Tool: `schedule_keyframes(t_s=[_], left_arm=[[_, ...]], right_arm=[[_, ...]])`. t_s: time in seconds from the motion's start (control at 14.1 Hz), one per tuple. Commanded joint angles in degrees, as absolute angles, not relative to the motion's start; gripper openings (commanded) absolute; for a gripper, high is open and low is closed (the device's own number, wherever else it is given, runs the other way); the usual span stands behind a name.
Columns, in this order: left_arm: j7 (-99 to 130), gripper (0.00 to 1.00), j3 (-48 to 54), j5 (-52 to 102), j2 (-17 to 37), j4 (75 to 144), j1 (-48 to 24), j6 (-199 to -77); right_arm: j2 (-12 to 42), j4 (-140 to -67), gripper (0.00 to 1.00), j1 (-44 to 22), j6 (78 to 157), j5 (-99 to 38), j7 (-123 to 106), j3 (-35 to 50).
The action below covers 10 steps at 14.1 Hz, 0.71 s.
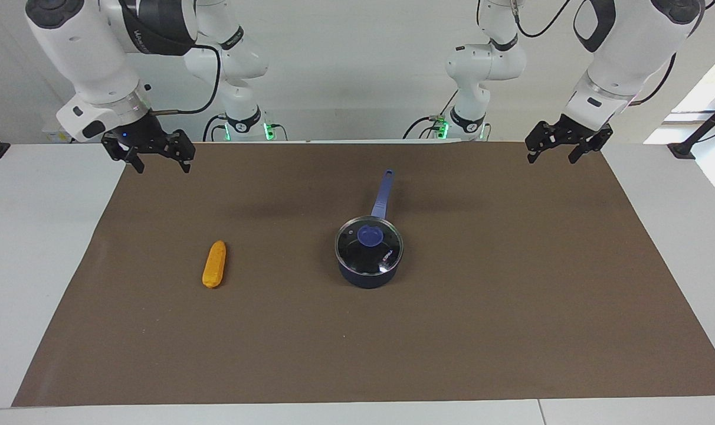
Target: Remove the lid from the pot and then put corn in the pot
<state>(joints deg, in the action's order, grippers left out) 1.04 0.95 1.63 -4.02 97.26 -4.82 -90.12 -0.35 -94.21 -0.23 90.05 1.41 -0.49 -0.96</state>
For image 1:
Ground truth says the orange corn cob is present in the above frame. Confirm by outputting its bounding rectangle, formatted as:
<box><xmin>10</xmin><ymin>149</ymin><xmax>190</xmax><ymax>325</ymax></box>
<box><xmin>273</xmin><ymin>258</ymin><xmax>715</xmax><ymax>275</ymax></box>
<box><xmin>202</xmin><ymin>240</ymin><xmax>227</xmax><ymax>289</ymax></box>

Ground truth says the glass lid with blue knob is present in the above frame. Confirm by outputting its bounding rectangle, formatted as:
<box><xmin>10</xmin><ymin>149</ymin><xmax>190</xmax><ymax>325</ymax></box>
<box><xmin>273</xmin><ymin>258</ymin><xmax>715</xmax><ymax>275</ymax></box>
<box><xmin>335</xmin><ymin>217</ymin><xmax>404</xmax><ymax>276</ymax></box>

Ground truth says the black stand with pole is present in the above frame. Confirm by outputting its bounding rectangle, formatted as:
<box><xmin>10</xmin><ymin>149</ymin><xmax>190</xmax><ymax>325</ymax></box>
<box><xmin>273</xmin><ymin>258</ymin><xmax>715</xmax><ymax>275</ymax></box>
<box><xmin>667</xmin><ymin>94</ymin><xmax>715</xmax><ymax>161</ymax></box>

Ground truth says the brown table mat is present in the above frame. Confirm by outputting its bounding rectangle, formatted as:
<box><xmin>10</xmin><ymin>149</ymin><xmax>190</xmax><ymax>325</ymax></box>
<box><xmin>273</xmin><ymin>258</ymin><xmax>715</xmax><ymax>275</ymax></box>
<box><xmin>11</xmin><ymin>140</ymin><xmax>715</xmax><ymax>408</ymax></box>

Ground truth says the black base cable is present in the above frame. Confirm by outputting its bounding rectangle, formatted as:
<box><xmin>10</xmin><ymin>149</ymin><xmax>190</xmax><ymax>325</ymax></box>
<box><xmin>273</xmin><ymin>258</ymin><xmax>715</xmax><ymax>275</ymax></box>
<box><xmin>402</xmin><ymin>89</ymin><xmax>460</xmax><ymax>141</ymax></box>
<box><xmin>202</xmin><ymin>113</ymin><xmax>228</xmax><ymax>143</ymax></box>

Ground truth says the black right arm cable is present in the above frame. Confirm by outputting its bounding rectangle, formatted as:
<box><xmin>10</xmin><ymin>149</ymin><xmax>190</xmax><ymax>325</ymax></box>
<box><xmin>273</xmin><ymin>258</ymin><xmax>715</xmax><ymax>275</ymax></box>
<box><xmin>151</xmin><ymin>44</ymin><xmax>222</xmax><ymax>116</ymax></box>

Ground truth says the dark pot with blue handle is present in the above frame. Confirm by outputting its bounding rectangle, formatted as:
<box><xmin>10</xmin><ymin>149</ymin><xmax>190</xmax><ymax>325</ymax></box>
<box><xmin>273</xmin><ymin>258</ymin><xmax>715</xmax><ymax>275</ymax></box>
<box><xmin>335</xmin><ymin>169</ymin><xmax>404</xmax><ymax>289</ymax></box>

